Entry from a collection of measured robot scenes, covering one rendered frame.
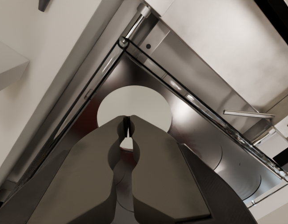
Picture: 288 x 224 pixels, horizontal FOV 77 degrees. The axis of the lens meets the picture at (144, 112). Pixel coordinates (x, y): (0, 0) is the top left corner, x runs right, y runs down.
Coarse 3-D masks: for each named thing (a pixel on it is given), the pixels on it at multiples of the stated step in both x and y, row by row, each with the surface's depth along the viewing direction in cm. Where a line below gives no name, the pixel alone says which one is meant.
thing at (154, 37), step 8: (160, 24) 23; (152, 32) 24; (160, 32) 24; (168, 32) 24; (144, 40) 24; (152, 40) 24; (160, 40) 24; (144, 48) 25; (152, 48) 25; (128, 56) 28
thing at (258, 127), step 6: (252, 126) 35; (258, 126) 34; (264, 126) 33; (246, 132) 36; (252, 132) 35; (258, 132) 34; (276, 132) 33; (264, 138) 33; (258, 144) 34; (246, 150) 34
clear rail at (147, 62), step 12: (120, 36) 19; (132, 48) 19; (144, 60) 20; (156, 72) 21; (168, 72) 21; (168, 84) 22; (180, 84) 22; (180, 96) 23; (192, 96) 23; (204, 108) 23; (216, 120) 24; (228, 132) 26; (240, 144) 27; (252, 144) 27; (264, 156) 28; (276, 168) 30
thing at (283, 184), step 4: (284, 180) 32; (280, 184) 32; (284, 184) 32; (272, 188) 32; (276, 188) 32; (280, 188) 32; (268, 192) 33; (272, 192) 32; (260, 196) 33; (264, 196) 33; (268, 196) 33; (252, 200) 34; (256, 200) 34; (260, 200) 33; (248, 204) 34; (252, 204) 34; (248, 208) 34
